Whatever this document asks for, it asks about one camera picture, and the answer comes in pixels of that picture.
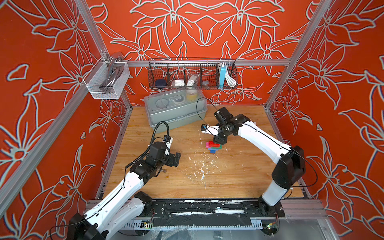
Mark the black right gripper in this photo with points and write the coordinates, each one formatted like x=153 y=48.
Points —
x=218 y=140

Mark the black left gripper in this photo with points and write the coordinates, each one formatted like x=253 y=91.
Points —
x=171 y=162

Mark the green long lego brick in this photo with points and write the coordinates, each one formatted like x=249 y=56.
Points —
x=215 y=148

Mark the red long lego brick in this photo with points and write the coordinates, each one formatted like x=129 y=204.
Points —
x=212 y=144

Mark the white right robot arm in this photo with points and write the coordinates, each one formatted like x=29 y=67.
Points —
x=289 y=161

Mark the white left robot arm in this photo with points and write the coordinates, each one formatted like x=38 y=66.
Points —
x=126 y=201

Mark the grey green plastic toolbox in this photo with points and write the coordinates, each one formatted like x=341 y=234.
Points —
x=174 y=108

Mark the yellow tape roll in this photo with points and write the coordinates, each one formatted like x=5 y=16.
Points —
x=191 y=95

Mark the light blue box in basket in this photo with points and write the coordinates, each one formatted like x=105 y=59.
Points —
x=222 y=76

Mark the clear bag in basket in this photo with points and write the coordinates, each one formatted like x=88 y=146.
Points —
x=193 y=81

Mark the white box in basket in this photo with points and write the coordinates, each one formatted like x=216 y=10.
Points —
x=178 y=83

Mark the dark round tin in basket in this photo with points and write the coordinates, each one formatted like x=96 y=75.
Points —
x=160 y=83

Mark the metal tool in bin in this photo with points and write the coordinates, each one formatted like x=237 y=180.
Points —
x=114 y=72

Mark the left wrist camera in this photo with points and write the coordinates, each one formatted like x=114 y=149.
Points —
x=168 y=140

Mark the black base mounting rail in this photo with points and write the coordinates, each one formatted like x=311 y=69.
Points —
x=208 y=213

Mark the black wire wall basket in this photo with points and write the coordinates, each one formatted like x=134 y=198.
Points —
x=192 y=74

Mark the clear plastic wall bin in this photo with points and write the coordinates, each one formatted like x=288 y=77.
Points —
x=98 y=74

